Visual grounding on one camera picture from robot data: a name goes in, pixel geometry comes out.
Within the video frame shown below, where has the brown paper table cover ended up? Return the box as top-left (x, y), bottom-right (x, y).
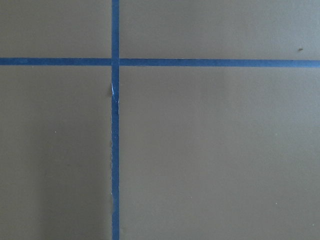
top-left (0, 0), bottom-right (320, 240)

